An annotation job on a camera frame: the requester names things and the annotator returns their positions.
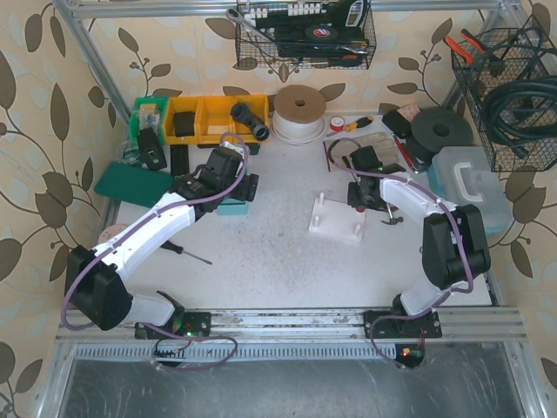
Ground black handled claw hammer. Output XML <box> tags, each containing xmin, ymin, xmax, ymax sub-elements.
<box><xmin>382</xmin><ymin>204</ymin><xmax>404</xmax><ymax>226</ymax></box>

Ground small black yellow screwdriver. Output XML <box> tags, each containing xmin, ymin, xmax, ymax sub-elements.
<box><xmin>341</xmin><ymin>156</ymin><xmax>352</xmax><ymax>169</ymax></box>

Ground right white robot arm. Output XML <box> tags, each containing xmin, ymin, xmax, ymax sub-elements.
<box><xmin>325</xmin><ymin>140</ymin><xmax>491</xmax><ymax>340</ymax></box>

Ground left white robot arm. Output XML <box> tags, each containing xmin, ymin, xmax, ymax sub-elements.
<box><xmin>61</xmin><ymin>132</ymin><xmax>258</xmax><ymax>331</ymax></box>

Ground teal plastic tray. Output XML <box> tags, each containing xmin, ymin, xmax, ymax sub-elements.
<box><xmin>217</xmin><ymin>199</ymin><xmax>248</xmax><ymax>216</ymax></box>

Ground green bin rack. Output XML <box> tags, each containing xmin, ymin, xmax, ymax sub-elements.
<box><xmin>197</xmin><ymin>142</ymin><xmax>260</xmax><ymax>156</ymax></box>

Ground red utility knife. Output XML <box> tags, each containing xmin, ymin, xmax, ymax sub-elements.
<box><xmin>393</xmin><ymin>134</ymin><xmax>419</xmax><ymax>173</ymax></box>

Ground black sponge block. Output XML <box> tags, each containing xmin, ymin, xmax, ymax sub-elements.
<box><xmin>382</xmin><ymin>110</ymin><xmax>412</xmax><ymax>139</ymax></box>

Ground red white tape roll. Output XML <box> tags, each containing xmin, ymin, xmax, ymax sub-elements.
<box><xmin>329</xmin><ymin>116</ymin><xmax>345</xmax><ymax>132</ymax></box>

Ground grey pipe fitting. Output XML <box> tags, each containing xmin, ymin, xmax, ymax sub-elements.
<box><xmin>231</xmin><ymin>103</ymin><xmax>270</xmax><ymax>142</ymax></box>

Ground yellow storage bins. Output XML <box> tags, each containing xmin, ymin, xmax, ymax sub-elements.
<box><xmin>162</xmin><ymin>95</ymin><xmax>270</xmax><ymax>145</ymax></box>

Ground black disc spool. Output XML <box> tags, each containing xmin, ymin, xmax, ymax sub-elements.
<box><xmin>406</xmin><ymin>107</ymin><xmax>473</xmax><ymax>164</ymax></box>

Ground clear teal toolbox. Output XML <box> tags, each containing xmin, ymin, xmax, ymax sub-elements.
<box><xmin>427</xmin><ymin>146</ymin><xmax>513</xmax><ymax>235</ymax></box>

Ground black box in bin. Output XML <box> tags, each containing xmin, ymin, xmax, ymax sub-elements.
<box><xmin>173</xmin><ymin>111</ymin><xmax>195</xmax><ymax>137</ymax></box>

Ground black long screwdriver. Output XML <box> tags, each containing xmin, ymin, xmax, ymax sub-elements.
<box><xmin>161</xmin><ymin>241</ymin><xmax>212</xmax><ymax>266</ymax></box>

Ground black handheld meter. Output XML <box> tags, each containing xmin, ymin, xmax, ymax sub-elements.
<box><xmin>137</xmin><ymin>128</ymin><xmax>167</xmax><ymax>171</ymax></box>

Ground green storage bin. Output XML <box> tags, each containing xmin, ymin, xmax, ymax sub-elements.
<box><xmin>128</xmin><ymin>97</ymin><xmax>168</xmax><ymax>144</ymax></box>

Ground pink round power strip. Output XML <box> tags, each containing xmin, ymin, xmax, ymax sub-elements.
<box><xmin>97</xmin><ymin>224</ymin><xmax>128</xmax><ymax>244</ymax></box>

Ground white peg base plate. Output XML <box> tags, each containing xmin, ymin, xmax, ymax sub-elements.
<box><xmin>308</xmin><ymin>192</ymin><xmax>366</xmax><ymax>244</ymax></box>

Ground white hose coil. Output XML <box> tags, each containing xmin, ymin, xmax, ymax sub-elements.
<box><xmin>272</xmin><ymin>84</ymin><xmax>327</xmax><ymax>147</ymax></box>

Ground centre wire basket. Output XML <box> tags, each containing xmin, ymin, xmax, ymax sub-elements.
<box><xmin>225</xmin><ymin>1</ymin><xmax>376</xmax><ymax>73</ymax></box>

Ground wire basket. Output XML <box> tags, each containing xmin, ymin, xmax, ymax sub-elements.
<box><xmin>225</xmin><ymin>1</ymin><xmax>376</xmax><ymax>73</ymax></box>
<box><xmin>443</xmin><ymin>26</ymin><xmax>556</xmax><ymax>172</ymax></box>

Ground black coiled cable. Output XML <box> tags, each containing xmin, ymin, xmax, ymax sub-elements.
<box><xmin>481</xmin><ymin>26</ymin><xmax>557</xmax><ymax>149</ymax></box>

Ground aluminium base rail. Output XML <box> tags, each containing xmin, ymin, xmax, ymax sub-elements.
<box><xmin>55</xmin><ymin>307</ymin><xmax>527</xmax><ymax>363</ymax></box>

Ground orange handled pliers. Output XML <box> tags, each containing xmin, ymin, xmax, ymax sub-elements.
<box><xmin>443</xmin><ymin>28</ymin><xmax>489</xmax><ymax>64</ymax></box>

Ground right wire basket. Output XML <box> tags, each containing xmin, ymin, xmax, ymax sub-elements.
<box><xmin>443</xmin><ymin>26</ymin><xmax>556</xmax><ymax>172</ymax></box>

